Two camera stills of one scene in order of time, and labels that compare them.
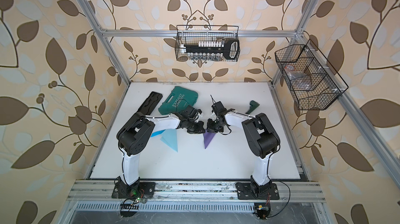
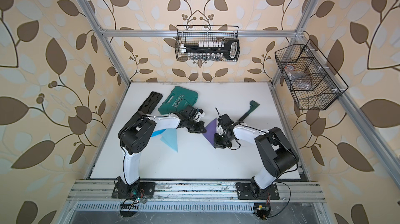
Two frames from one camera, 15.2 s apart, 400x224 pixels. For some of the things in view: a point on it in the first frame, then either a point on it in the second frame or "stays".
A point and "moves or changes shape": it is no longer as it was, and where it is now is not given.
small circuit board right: [262, 210] stays
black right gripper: [210, 127] → [217, 144]
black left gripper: [200, 124] stays
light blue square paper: [169, 137] stays
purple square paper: [208, 137] moves or changes shape
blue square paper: [157, 133] stays
